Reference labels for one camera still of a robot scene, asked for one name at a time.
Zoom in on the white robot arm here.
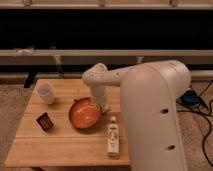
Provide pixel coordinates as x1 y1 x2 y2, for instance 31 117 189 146
82 60 191 171

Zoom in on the orange ceramic bowl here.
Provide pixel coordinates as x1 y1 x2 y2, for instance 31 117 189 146
69 97 101 129

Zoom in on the black cable on floor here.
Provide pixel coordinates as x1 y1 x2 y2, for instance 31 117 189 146
176 79 213 169

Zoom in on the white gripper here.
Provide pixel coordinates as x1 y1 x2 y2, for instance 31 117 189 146
91 87 110 113

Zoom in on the small dark brown box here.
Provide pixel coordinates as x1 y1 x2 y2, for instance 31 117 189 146
36 113 53 132

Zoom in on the white plastic bottle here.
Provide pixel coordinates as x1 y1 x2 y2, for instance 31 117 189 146
107 116 119 156

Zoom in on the white plastic cup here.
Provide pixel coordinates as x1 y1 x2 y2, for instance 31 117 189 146
36 83 55 105

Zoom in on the blue device on floor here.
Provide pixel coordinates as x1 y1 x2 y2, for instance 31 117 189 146
180 90 199 106

